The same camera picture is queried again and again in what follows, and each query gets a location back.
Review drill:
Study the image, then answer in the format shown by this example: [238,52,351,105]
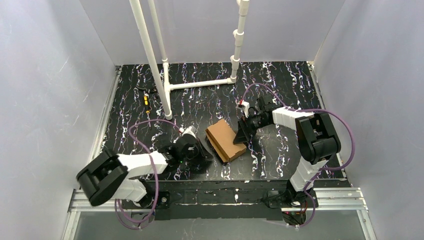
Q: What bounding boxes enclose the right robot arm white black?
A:
[233,97,341,193]

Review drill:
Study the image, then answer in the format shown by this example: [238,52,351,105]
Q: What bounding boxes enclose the white PVC pipe frame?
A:
[129,0,250,120]

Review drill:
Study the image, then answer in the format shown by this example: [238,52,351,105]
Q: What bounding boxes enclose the brown cardboard box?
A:
[205,119,247,164]

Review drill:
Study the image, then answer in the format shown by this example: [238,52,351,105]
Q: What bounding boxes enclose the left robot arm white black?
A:
[76,133,213,208]

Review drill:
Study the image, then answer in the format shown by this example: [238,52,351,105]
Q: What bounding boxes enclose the aluminium front rail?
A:
[62,181,376,240]

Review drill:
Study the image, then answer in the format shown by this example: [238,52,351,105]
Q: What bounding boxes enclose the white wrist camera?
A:
[236,100,250,118]
[181,125,197,140]

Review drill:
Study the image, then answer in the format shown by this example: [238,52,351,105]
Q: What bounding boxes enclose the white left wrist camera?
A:
[181,125,197,140]

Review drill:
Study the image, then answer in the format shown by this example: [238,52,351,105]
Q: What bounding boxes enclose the yellow black screwdriver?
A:
[143,93,151,120]

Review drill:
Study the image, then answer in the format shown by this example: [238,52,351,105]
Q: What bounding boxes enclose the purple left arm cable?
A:
[114,119,186,231]

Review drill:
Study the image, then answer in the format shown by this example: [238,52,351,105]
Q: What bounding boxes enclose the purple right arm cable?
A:
[239,82,357,229]

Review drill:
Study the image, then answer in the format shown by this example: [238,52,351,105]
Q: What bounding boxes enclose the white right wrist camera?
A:
[236,100,250,118]

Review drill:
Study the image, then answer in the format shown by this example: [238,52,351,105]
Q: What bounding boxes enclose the black small tool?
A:
[135,86,158,94]

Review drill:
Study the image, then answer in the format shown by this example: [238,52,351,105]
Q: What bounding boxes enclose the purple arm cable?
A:
[114,119,186,231]
[239,82,357,229]

